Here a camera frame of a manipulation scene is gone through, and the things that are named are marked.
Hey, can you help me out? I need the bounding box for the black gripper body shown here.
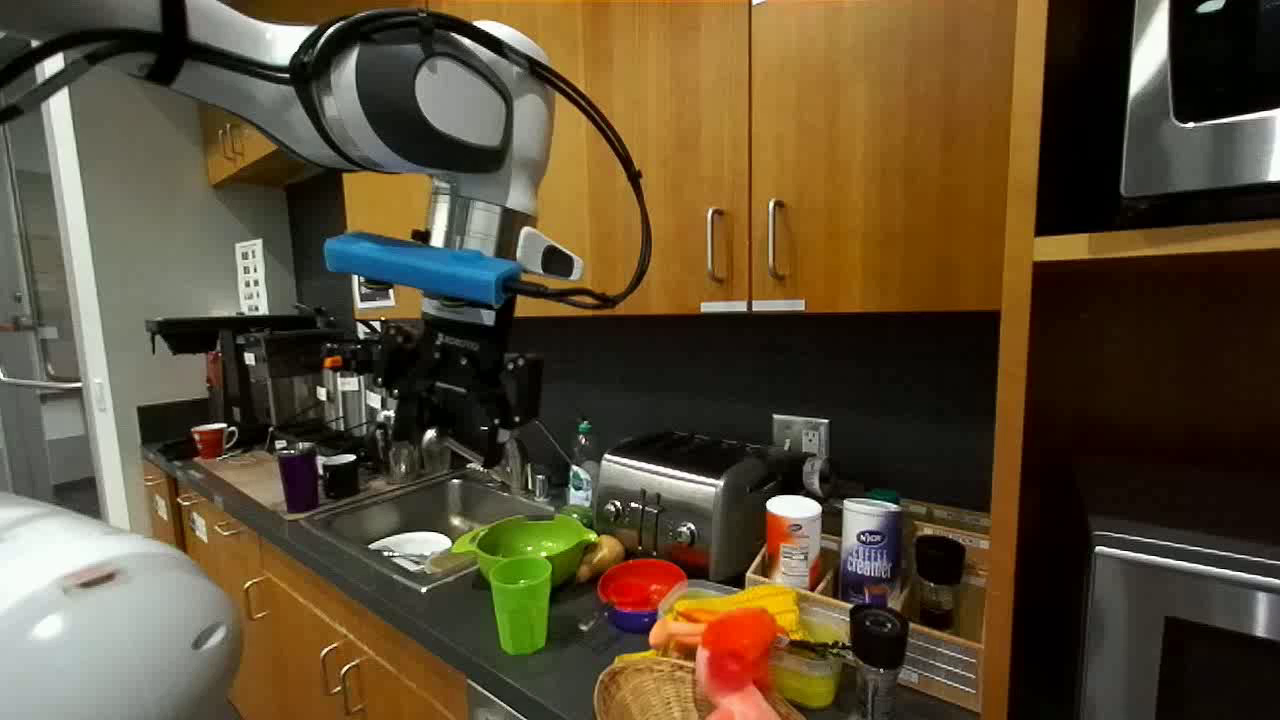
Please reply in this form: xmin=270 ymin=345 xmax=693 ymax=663
xmin=421 ymin=300 xmax=519 ymax=434

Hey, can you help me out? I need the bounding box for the stainless steel toaster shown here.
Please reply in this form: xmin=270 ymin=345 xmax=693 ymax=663
xmin=593 ymin=429 xmax=813 ymax=585

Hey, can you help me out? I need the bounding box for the chrome sink faucet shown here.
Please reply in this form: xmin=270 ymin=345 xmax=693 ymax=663
xmin=416 ymin=425 xmax=553 ymax=508

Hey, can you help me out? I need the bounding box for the clear dish soap bottle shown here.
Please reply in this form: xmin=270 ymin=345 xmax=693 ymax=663
xmin=562 ymin=416 xmax=604 ymax=519

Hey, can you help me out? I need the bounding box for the black mug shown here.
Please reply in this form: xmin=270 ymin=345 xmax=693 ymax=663
xmin=317 ymin=448 xmax=365 ymax=508

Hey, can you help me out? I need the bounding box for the stainless steel sink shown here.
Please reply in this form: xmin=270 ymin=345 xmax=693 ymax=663
xmin=299 ymin=473 xmax=559 ymax=595

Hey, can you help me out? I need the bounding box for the purple mug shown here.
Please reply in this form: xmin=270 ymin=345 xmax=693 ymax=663
xmin=270 ymin=442 xmax=323 ymax=518

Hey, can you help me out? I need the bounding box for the white plate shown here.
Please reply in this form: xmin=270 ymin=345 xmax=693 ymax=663
xmin=367 ymin=528 xmax=457 ymax=568

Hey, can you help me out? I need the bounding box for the green mixing bowl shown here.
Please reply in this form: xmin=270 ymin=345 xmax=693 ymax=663
xmin=453 ymin=514 xmax=598 ymax=589

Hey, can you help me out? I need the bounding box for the black coffee brewer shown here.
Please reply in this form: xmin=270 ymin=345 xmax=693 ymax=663
xmin=142 ymin=311 xmax=430 ymax=473

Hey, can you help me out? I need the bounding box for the brown pear toy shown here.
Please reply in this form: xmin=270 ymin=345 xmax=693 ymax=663
xmin=573 ymin=533 xmax=627 ymax=589

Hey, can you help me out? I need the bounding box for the red mug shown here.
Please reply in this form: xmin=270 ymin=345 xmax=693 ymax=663
xmin=188 ymin=421 xmax=243 ymax=465

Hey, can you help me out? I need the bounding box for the green plastic cup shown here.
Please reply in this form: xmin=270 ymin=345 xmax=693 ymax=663
xmin=483 ymin=551 xmax=556 ymax=661

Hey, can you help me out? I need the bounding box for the red plastic bowl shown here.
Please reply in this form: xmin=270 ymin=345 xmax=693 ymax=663
xmin=593 ymin=557 xmax=693 ymax=621

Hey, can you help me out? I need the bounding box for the purple small bowl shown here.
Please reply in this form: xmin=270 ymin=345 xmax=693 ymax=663
xmin=604 ymin=605 xmax=663 ymax=642

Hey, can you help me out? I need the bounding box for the wooden base cabinet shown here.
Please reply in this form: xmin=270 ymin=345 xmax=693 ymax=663
xmin=140 ymin=457 xmax=470 ymax=720

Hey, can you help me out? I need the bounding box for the orange carrot toy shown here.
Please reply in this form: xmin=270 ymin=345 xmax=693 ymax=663
xmin=644 ymin=614 xmax=710 ymax=661

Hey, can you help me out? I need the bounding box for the white orange canister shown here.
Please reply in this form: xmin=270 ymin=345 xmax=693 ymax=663
xmin=761 ymin=491 xmax=826 ymax=592

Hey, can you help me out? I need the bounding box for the yellow toy vegetable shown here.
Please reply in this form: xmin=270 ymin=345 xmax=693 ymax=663
xmin=672 ymin=585 xmax=806 ymax=642

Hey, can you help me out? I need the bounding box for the wicker basket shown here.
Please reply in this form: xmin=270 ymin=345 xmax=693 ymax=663
xmin=587 ymin=654 xmax=806 ymax=720

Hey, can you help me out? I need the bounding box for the red pink toy food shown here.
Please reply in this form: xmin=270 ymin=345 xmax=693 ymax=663
xmin=693 ymin=610 xmax=789 ymax=720

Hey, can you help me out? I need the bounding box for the white blue canister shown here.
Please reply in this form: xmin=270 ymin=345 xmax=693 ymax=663
xmin=834 ymin=491 xmax=907 ymax=614

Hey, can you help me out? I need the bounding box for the small tub with yellow food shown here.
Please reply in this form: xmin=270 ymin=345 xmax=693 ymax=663
xmin=768 ymin=635 xmax=846 ymax=715

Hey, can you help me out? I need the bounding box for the black pepper grinder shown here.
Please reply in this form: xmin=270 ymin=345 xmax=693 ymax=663
xmin=846 ymin=602 xmax=913 ymax=720

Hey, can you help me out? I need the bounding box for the dark spice jar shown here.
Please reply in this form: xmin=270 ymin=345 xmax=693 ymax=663
xmin=913 ymin=533 xmax=970 ymax=634

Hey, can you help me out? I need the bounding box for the wooden tall cabinet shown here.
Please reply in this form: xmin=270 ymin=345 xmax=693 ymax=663
xmin=981 ymin=0 xmax=1280 ymax=720

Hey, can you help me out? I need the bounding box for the wooden crate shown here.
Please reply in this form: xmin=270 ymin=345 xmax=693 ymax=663
xmin=741 ymin=496 xmax=993 ymax=715

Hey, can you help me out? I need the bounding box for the stainless steel built-in oven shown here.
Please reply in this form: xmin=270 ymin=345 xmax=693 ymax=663
xmin=1080 ymin=518 xmax=1280 ymax=720

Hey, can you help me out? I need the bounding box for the stainless steel microwave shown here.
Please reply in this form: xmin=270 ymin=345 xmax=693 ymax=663
xmin=1116 ymin=0 xmax=1280 ymax=205

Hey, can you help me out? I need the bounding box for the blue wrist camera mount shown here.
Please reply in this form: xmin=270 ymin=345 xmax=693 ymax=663
xmin=318 ymin=231 xmax=527 ymax=311

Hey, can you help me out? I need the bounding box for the white wall panel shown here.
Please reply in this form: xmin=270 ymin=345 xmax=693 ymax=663
xmin=231 ymin=238 xmax=277 ymax=321

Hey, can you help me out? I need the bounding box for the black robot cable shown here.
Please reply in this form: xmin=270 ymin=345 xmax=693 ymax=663
xmin=283 ymin=3 xmax=656 ymax=318

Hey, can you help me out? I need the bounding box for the wall power outlet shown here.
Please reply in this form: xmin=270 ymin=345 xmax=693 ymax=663
xmin=768 ymin=408 xmax=834 ymax=499

